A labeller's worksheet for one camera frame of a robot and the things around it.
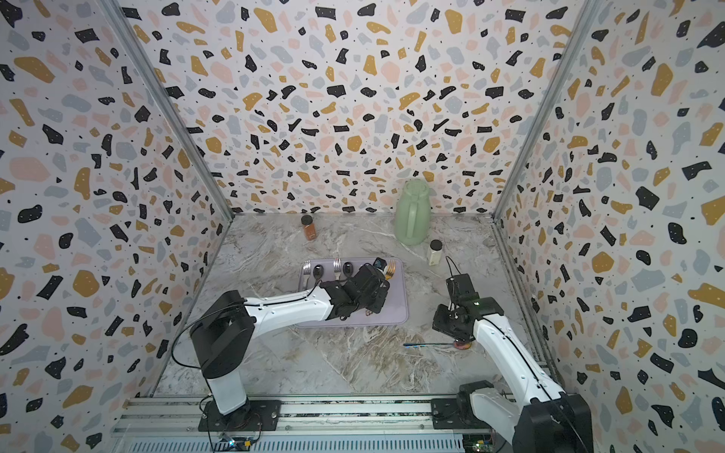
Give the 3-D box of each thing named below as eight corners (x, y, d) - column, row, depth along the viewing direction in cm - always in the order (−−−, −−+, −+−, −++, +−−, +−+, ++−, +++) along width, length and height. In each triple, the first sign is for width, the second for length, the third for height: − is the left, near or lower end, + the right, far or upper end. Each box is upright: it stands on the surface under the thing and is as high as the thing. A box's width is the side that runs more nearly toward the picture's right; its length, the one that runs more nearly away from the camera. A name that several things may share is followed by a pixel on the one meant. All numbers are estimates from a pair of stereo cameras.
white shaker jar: (428, 265, 107) (432, 249, 100) (427, 255, 110) (430, 239, 103) (438, 265, 107) (443, 249, 100) (437, 255, 110) (441, 239, 103)
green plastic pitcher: (396, 254, 112) (400, 208, 93) (394, 210, 128) (397, 164, 109) (426, 254, 112) (436, 209, 93) (420, 210, 128) (428, 164, 109)
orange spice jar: (305, 240, 116) (300, 222, 108) (307, 233, 119) (302, 215, 111) (316, 240, 116) (311, 222, 108) (317, 233, 119) (313, 215, 111)
